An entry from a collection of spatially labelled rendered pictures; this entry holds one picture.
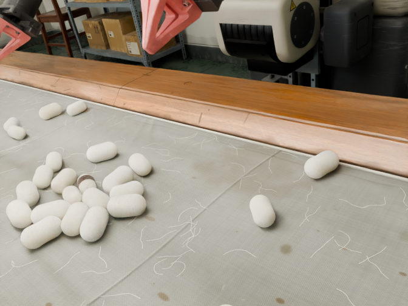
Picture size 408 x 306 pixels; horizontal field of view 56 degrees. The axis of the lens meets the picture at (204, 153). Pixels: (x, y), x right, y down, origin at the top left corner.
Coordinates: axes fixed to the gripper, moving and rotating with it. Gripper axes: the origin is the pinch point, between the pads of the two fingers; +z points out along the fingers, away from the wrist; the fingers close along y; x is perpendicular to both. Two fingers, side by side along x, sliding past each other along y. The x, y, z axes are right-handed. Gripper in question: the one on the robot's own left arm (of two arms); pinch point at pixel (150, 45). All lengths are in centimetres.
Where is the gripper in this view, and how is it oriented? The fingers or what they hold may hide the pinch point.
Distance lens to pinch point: 44.9
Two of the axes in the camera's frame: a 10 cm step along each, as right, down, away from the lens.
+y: 7.5, 2.1, -6.2
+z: -3.7, 9.2, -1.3
